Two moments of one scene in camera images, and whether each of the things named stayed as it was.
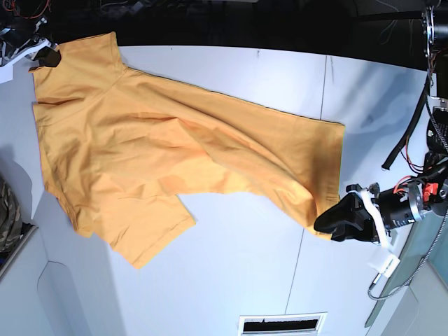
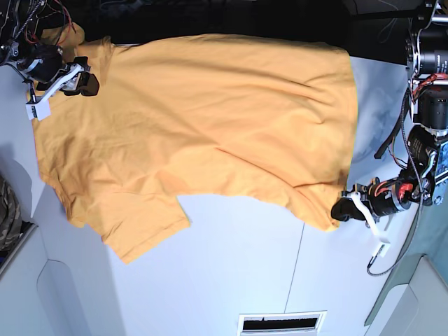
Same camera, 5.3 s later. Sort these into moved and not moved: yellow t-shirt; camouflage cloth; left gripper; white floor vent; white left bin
Moved: left gripper; yellow t-shirt
Not moved: camouflage cloth; white left bin; white floor vent
